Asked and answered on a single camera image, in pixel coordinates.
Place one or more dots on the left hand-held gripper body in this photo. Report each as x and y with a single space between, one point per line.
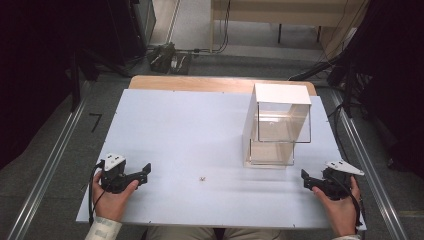
113 176

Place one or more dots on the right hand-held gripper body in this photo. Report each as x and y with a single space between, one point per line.
336 183

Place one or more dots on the person's left hand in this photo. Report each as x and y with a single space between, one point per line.
111 203

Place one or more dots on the person's right hand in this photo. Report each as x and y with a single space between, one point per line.
340 213

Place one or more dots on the small dark item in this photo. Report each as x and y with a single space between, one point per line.
202 179

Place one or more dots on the clear box with white top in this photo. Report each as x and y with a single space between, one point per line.
283 96

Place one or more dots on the wooden table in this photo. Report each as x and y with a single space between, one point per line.
200 84

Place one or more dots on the black metal stand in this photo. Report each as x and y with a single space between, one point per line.
81 73

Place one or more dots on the dark power strip bundle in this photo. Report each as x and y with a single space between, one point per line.
168 60

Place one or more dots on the black curtain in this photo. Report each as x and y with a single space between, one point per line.
396 83
33 66

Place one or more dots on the black cabinet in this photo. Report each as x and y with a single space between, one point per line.
133 26

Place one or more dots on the light wooden desk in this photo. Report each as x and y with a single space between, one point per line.
283 13

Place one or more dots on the metal floor rail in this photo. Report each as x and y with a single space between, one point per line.
50 166
370 166

